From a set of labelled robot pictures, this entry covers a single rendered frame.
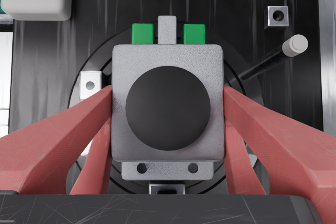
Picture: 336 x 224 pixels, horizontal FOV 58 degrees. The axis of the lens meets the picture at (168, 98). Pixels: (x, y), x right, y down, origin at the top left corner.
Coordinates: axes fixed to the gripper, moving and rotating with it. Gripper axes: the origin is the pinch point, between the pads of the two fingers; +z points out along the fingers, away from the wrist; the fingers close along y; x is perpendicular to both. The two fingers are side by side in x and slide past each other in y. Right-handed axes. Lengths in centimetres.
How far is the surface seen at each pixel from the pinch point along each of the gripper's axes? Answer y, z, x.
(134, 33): 1.8, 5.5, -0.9
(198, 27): -1.7, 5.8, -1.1
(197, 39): -1.6, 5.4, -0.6
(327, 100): -12.8, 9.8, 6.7
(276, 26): -8.1, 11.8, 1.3
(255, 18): -6.9, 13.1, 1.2
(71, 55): 7.4, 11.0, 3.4
